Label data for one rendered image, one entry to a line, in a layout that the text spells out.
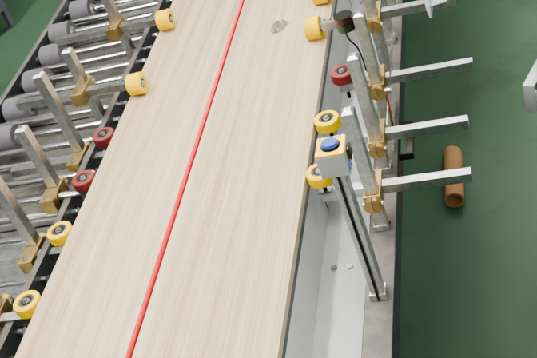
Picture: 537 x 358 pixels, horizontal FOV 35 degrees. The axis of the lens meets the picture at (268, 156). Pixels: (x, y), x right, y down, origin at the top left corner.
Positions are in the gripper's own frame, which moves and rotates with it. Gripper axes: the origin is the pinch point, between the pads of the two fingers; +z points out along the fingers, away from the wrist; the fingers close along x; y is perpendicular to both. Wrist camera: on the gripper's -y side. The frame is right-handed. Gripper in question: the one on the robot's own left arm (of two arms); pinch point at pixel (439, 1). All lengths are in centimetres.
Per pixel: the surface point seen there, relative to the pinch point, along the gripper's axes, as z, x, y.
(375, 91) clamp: 46, 19, -39
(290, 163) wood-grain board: 42, -22, -46
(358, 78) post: 25.2, -1.0, -29.5
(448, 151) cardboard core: 124, 79, -52
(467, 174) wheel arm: 48.6, -9.7, 2.9
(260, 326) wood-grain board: 42, -78, -22
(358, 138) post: 27.4, -23.6, -18.8
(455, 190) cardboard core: 124, 57, -40
